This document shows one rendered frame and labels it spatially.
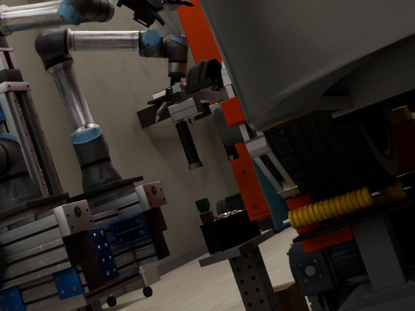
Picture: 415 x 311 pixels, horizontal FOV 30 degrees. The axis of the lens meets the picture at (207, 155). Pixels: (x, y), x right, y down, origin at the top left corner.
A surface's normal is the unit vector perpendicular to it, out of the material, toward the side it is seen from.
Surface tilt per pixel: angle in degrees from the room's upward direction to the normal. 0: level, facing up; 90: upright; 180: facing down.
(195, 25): 90
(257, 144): 90
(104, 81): 90
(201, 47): 90
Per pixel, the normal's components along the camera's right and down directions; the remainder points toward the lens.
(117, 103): 0.86, -0.32
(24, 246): -0.40, 0.08
